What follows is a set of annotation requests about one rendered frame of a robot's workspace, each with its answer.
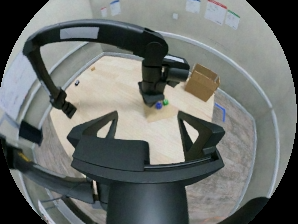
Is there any brown cardboard box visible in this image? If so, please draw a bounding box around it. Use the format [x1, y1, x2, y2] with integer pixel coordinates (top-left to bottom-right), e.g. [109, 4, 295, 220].
[185, 63, 220, 103]

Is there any beige mat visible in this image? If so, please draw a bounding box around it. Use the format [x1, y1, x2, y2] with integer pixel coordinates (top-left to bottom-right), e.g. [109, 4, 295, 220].
[141, 99, 176, 123]

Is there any blue die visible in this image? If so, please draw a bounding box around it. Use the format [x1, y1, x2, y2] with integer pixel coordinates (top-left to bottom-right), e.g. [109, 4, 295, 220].
[156, 103, 162, 109]

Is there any green die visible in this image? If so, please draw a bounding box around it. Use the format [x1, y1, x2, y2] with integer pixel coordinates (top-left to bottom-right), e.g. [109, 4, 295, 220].
[162, 99, 169, 107]

